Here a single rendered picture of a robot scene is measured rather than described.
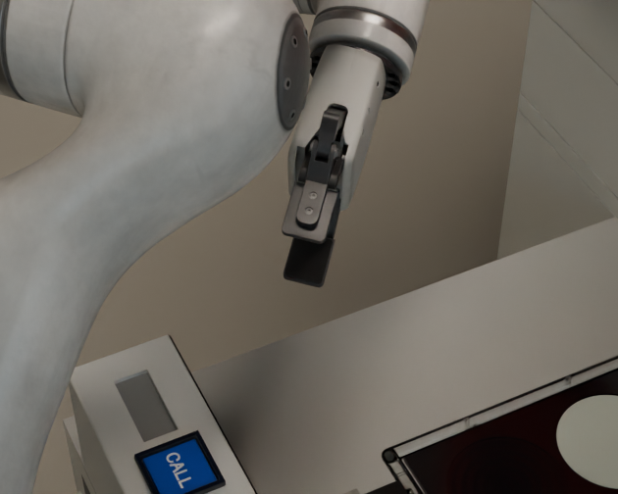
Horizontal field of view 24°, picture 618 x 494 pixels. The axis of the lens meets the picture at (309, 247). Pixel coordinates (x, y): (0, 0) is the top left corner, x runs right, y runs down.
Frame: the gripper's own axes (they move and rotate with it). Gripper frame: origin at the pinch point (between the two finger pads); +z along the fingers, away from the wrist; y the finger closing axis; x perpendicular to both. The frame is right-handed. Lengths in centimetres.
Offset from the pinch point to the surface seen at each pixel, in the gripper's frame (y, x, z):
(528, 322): -37.4, 20.1, -11.9
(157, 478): -13.0, -7.6, 16.9
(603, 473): -20.7, 27.6, 5.6
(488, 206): -152, 17, -74
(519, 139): -53, 16, -40
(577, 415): -23.1, 24.8, 0.4
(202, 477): -13.0, -4.2, 15.9
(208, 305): -143, -27, -38
